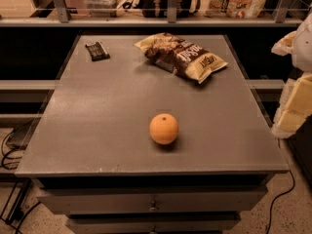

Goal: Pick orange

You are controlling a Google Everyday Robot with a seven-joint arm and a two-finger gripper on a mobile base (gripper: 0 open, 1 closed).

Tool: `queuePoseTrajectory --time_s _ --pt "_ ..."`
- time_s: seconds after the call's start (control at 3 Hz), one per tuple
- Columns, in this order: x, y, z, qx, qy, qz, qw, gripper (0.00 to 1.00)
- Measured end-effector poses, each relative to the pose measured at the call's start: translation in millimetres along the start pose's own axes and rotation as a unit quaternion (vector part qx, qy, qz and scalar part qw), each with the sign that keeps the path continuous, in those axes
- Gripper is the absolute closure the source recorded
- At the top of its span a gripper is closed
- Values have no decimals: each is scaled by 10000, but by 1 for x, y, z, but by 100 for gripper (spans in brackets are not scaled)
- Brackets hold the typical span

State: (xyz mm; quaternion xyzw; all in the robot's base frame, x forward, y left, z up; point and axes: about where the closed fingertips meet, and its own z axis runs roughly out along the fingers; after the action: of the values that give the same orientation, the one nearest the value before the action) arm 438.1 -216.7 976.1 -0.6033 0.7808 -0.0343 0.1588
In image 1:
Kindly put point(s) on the orange fruit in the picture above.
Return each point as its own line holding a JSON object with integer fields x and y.
{"x": 163, "y": 128}

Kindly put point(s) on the grey drawer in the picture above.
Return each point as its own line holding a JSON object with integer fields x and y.
{"x": 153, "y": 223}
{"x": 150, "y": 200}

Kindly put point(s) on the dark chocolate bar wrapper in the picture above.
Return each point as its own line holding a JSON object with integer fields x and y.
{"x": 97, "y": 51}

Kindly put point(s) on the metal shelf rail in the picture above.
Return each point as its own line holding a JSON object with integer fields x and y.
{"x": 75, "y": 13}

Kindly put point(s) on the brown yellow chip bag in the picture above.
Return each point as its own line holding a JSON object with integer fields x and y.
{"x": 180, "y": 57}

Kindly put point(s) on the grey drawer cabinet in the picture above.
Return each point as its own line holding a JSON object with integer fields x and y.
{"x": 124, "y": 147}

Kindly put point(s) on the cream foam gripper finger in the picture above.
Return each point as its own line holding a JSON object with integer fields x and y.
{"x": 295, "y": 106}

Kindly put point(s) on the upper grey drawer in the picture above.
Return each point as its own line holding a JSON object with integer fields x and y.
{"x": 150, "y": 200}

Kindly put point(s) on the lower grey drawer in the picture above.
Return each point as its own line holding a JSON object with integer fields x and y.
{"x": 153, "y": 223}

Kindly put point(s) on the colourful snack bag on shelf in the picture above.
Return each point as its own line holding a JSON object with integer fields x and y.
{"x": 237, "y": 9}

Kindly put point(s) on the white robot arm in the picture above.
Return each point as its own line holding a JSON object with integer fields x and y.
{"x": 299, "y": 45}

